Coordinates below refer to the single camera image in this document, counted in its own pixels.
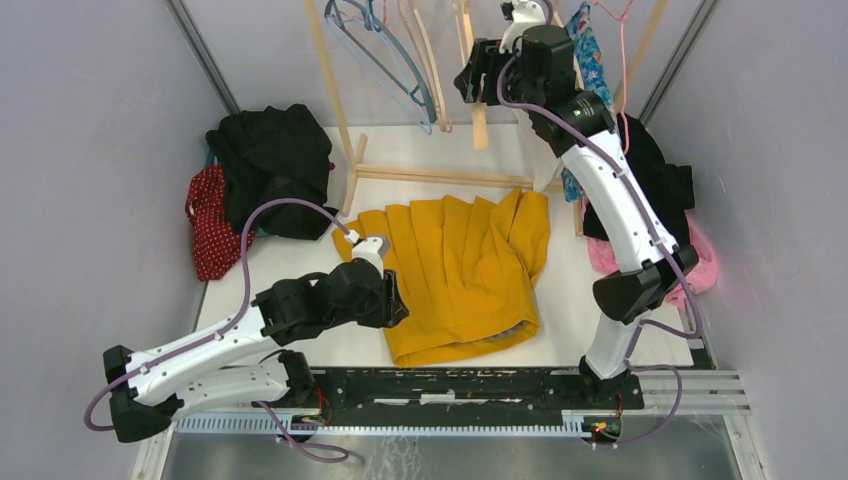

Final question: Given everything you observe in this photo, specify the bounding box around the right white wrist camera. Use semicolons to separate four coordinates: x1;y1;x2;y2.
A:
499;0;555;54

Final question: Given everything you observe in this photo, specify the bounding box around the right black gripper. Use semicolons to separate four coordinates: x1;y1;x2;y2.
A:
455;36;543;114

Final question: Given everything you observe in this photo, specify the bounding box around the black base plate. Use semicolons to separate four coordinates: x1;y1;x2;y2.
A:
272;367;645;428

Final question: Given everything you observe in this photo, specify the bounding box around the yellow garment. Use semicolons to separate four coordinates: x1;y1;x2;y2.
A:
346;189;551;368

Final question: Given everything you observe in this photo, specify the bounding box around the red dotted garment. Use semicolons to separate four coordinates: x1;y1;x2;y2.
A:
184;165;242;282

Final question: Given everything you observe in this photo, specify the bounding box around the pink garment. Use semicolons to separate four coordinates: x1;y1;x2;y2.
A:
587;213;719;294

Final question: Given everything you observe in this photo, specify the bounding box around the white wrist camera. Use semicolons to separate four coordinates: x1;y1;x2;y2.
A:
499;0;555;54
344;229;390;274

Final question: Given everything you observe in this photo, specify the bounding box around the black garment left pile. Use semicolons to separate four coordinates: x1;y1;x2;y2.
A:
205;104;337;234

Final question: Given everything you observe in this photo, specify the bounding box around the white garment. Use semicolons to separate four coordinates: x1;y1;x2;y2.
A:
526;129;563;192

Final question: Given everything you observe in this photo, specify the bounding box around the wooden clothes rack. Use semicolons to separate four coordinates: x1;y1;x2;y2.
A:
303;1;671;214

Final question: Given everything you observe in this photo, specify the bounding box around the pink plastic hanger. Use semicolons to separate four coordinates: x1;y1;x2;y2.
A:
593;0;633;154

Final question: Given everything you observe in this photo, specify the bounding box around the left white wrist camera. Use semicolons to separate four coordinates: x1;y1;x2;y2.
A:
344;229;390;274

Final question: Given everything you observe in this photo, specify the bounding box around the wooden hanger back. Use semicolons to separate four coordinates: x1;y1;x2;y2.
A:
396;1;453;134

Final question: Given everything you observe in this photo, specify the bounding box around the grey plastic hanger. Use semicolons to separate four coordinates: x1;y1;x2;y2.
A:
324;0;439;125

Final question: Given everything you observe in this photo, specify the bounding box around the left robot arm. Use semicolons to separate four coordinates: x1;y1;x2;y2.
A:
103;258;409;443

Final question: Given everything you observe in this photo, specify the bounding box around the blue floral skirt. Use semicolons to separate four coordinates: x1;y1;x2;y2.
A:
561;1;615;207

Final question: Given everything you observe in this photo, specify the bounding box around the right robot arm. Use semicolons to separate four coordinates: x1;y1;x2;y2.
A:
454;25;698;408

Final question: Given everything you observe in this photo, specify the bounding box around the black garment right pile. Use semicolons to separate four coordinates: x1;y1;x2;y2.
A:
617;114;696;247

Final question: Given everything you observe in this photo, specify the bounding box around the black garment pile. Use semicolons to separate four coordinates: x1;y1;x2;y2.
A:
617;114;696;247
205;104;337;234

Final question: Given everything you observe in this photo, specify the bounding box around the light blue plastic hanger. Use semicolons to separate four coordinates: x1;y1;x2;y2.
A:
323;6;433;136

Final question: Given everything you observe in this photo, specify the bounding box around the white slotted cable duct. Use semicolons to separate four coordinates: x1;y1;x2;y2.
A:
174;412;591;440

